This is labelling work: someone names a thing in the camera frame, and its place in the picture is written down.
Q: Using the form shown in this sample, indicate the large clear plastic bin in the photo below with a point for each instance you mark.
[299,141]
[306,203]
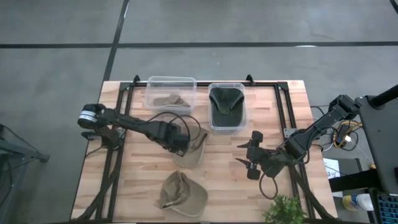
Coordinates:
[161,88]

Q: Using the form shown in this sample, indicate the dark green cap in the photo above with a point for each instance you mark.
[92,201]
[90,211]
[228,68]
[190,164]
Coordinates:
[227,112]

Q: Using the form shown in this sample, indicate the white blue bottle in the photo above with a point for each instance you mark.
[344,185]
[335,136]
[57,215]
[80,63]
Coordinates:
[357,202]

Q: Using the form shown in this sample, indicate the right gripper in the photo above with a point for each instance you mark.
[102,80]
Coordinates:
[267,161]

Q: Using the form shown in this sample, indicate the dark metal mesh stand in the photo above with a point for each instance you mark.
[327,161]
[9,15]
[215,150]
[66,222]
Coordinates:
[31,152]

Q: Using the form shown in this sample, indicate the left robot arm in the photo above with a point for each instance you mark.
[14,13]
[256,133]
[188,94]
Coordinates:
[130,123]

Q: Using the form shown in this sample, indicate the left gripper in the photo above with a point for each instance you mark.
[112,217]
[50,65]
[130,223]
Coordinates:
[171,137]

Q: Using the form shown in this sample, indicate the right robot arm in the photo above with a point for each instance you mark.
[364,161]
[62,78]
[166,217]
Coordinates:
[314,132]

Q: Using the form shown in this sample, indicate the grey stand with black pole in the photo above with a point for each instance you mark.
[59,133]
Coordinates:
[382,140]

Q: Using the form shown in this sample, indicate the black base bar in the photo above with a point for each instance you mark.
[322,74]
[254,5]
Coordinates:
[354,180]

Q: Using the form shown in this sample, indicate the black backlit keyboard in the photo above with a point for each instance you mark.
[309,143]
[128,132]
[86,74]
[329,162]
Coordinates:
[388,208]

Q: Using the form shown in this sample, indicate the silver mounting plate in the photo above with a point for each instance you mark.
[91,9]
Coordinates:
[289,133]

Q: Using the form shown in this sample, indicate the white paper sheet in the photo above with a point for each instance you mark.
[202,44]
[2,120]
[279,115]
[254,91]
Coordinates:
[329,165]

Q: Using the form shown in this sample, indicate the green plant in white pot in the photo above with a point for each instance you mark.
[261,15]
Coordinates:
[284,210]

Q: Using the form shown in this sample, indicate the tan baseball cap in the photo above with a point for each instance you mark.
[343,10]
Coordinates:
[194,155]
[186,199]
[171,101]

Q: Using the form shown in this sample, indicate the small clear plastic bin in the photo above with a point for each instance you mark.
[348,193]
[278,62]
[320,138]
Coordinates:
[227,85]

